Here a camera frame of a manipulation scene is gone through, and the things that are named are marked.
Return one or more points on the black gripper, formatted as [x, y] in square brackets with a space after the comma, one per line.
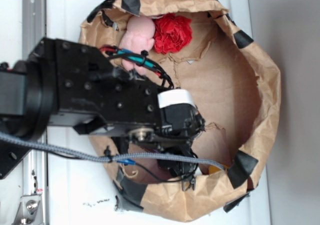
[181, 124]

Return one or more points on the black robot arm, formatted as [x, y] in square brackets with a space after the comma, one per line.
[106, 92]

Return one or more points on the yellow rubber duck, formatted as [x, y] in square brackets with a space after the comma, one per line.
[212, 169]

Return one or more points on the brown paper bag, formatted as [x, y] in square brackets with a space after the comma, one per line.
[237, 88]

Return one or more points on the red paper flower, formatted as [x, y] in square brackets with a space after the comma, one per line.
[172, 33]

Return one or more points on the pink plush toy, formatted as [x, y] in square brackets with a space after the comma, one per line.
[139, 35]

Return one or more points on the metal corner bracket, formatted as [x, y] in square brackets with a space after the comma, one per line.
[30, 211]

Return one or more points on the aluminium frame rail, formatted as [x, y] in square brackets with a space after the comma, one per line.
[34, 163]

